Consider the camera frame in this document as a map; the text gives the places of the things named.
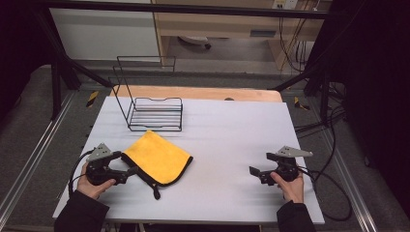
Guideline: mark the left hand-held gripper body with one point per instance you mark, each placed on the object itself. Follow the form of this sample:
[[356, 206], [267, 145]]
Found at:
[[100, 170]]

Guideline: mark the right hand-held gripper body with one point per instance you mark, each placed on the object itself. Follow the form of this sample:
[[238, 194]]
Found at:
[[285, 167]]

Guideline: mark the yellow towel with black trim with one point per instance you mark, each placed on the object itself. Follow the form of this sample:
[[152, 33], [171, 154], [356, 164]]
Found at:
[[158, 158]]

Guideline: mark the person's left hand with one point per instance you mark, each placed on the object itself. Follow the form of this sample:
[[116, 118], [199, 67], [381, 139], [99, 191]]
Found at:
[[92, 188]]

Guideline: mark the person's right hand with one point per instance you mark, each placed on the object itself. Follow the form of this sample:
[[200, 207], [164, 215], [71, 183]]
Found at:
[[291, 188]]

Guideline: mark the yellow black tape marker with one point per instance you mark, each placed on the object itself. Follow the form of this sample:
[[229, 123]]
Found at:
[[92, 99], [300, 103]]

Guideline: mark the wooden board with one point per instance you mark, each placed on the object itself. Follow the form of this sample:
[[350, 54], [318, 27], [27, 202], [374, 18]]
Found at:
[[206, 92]]

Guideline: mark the white cabinet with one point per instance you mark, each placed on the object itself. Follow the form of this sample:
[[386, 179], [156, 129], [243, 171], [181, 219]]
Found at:
[[103, 35]]

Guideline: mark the black curtain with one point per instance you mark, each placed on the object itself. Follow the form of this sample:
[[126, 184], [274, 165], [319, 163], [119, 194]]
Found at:
[[377, 80], [19, 48]]

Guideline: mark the chair base with caster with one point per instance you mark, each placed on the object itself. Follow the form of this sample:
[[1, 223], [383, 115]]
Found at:
[[195, 40]]

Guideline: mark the light wooden desk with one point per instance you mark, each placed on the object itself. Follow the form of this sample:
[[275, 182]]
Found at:
[[225, 25]]

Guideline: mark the aluminium rail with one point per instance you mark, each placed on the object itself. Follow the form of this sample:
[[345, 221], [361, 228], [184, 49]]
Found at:
[[35, 151], [348, 180]]

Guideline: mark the black frame strut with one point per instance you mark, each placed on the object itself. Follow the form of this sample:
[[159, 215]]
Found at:
[[317, 75], [64, 64]]

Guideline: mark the white wall socket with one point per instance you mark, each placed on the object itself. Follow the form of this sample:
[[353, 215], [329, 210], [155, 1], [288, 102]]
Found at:
[[285, 4]]

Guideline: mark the black metal frame bar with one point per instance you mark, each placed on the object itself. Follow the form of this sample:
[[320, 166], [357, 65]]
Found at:
[[180, 9]]

